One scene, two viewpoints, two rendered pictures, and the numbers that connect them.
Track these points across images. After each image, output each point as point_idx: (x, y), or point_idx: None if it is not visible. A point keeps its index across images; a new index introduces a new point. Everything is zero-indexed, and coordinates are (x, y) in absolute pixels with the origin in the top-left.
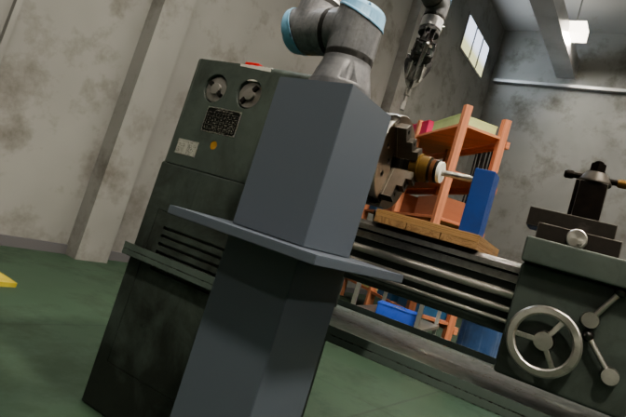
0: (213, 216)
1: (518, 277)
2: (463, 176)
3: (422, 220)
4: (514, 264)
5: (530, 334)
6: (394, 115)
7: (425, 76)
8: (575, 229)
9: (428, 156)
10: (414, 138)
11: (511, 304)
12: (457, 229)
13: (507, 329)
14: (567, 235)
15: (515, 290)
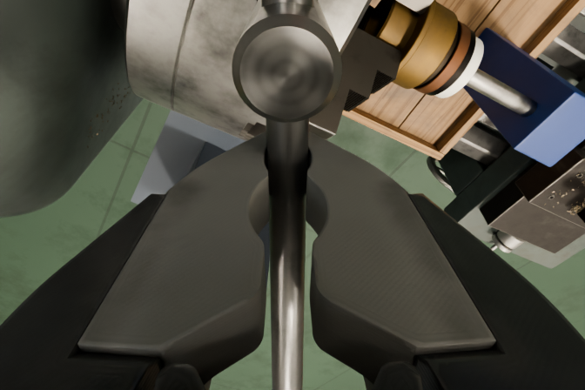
0: (148, 171)
1: (450, 184)
2: (499, 103)
3: (368, 126)
4: (478, 157)
5: (443, 173)
6: (262, 120)
7: (461, 230)
8: (501, 250)
9: (417, 77)
10: (359, 95)
11: (441, 167)
12: (414, 148)
13: (427, 165)
14: (494, 242)
15: (446, 176)
